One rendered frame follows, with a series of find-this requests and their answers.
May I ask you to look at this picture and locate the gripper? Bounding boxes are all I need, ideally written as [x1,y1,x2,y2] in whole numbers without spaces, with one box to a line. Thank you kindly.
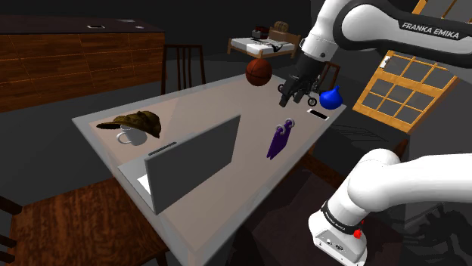
[278,51,328,109]

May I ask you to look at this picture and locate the small black wheeled toy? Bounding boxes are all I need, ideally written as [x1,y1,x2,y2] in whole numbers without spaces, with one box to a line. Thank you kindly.
[277,82,318,108]

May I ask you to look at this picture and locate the white-edged black phone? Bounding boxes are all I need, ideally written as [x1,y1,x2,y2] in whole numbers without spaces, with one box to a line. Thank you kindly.
[306,108,330,121]

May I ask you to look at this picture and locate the blue round vase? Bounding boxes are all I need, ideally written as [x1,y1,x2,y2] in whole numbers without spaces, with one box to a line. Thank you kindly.
[318,85,344,111]

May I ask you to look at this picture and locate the brown basketball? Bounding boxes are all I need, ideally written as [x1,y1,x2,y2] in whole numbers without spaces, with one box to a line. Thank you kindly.
[245,57,274,88]

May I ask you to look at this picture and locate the purple scissors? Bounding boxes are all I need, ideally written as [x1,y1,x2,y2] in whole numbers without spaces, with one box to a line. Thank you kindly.
[265,117,297,161]

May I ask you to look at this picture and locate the wooden bed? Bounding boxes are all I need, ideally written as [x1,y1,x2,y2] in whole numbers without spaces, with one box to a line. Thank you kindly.
[226,20,303,60]

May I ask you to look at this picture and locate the grey table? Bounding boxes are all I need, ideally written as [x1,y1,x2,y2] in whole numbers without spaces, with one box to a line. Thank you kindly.
[71,71,347,266]

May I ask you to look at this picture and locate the wooden-framed window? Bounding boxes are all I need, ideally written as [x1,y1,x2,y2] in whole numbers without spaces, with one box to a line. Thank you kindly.
[352,0,461,135]

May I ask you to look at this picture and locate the dark slatted wooden chair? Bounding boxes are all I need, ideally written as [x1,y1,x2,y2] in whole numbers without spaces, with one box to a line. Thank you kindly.
[160,43,207,96]

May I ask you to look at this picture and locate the grey laptop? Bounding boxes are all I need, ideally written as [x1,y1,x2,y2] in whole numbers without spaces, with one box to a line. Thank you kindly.
[117,114,242,216]

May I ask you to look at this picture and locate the olive cap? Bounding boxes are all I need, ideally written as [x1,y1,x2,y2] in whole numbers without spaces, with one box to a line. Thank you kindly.
[96,110,163,139]

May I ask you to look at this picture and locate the white mug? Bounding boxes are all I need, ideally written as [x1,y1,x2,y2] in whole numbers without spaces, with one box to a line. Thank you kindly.
[116,125,148,147]

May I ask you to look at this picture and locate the wooden kitchen counter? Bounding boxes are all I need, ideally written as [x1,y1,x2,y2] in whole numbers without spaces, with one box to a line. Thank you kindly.
[0,14,166,113]

